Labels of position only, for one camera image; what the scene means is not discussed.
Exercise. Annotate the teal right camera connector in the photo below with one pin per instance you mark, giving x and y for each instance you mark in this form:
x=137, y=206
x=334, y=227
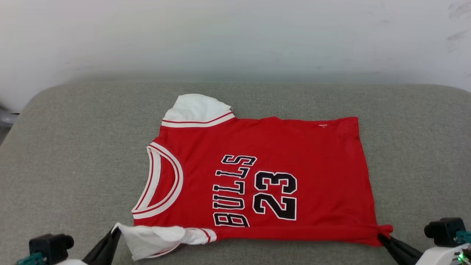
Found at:
x=464, y=237

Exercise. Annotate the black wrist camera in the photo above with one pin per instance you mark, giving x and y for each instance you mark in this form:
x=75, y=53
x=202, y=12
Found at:
x=443, y=230
x=51, y=244

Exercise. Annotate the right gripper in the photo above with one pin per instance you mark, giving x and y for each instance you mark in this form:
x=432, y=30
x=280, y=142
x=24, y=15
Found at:
x=438, y=257

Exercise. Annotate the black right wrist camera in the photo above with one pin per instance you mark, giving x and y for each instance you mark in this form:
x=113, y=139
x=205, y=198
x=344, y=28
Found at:
x=443, y=230

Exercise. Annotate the teal left camera connector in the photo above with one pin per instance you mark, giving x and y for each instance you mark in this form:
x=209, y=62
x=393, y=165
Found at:
x=33, y=259

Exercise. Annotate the red white basketball jersey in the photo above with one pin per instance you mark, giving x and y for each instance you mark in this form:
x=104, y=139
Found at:
x=294, y=147

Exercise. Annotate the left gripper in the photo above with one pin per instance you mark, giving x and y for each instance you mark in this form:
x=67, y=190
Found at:
x=71, y=262

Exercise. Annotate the teal camera connector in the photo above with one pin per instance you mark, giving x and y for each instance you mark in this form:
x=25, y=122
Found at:
x=464, y=237
x=33, y=259

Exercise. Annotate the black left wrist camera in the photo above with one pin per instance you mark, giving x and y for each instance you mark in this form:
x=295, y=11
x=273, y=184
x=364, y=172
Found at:
x=51, y=244

